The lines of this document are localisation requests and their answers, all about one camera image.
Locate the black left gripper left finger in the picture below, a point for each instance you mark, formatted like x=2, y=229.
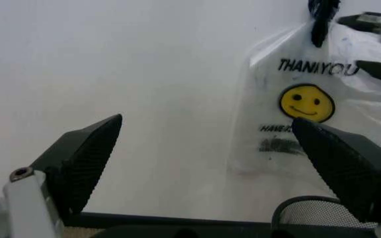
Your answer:
x=81, y=158

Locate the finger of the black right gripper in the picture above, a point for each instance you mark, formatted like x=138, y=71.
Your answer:
x=377, y=69
x=359, y=21

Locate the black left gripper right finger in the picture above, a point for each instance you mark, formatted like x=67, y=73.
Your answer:
x=339, y=163

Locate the black mesh trash bin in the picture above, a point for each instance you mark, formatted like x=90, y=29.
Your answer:
x=313, y=210

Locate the clear smiley thank-you plastic bag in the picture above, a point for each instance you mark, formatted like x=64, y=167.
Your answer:
x=270, y=116

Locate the black baseboard strip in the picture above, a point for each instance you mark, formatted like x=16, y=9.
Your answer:
x=164, y=219

